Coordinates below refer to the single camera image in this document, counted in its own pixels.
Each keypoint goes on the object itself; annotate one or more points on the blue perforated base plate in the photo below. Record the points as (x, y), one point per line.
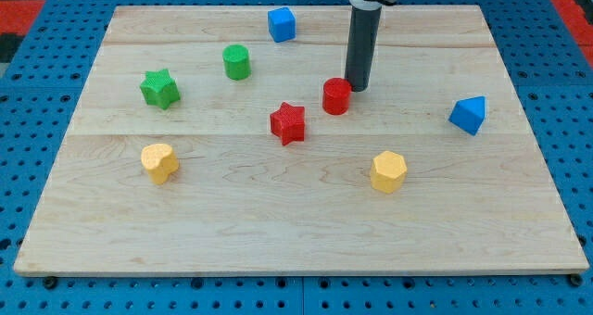
(45, 77)

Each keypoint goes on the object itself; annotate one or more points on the green cylinder block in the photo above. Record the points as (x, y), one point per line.
(236, 62)

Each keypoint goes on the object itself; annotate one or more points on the red star block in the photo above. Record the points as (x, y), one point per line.
(288, 123)

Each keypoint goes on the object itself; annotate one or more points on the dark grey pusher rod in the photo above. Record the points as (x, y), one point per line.
(362, 35)

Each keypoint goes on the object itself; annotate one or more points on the yellow heart block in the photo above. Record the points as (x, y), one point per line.
(159, 161)

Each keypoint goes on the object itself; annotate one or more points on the blue triangular prism block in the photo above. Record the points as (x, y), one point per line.
(469, 114)

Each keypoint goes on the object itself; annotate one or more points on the light wooden board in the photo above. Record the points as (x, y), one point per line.
(243, 204)

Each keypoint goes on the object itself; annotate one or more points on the red cylinder block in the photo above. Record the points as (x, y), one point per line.
(336, 96)

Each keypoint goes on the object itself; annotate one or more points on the blue cube block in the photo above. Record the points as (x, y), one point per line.
(281, 24)

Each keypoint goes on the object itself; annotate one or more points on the yellow hexagon block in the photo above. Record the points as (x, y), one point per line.
(388, 172)

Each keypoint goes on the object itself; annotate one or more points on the green star block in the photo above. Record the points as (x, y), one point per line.
(159, 89)

